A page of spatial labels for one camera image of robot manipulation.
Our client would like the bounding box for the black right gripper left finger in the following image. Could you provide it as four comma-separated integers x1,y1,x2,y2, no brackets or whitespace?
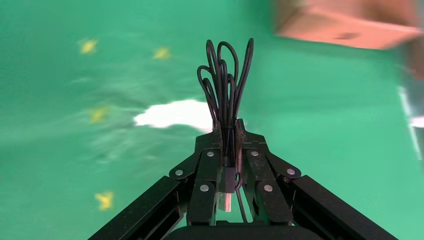
87,119,223,240

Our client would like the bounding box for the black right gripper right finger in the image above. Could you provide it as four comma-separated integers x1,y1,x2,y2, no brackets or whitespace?
235,118,398,240

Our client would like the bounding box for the black usb cable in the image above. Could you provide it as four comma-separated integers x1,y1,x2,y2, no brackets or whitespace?
196,37,255,224

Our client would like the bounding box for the open brown cardboard box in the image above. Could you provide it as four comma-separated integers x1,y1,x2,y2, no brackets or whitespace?
273,0,424,82

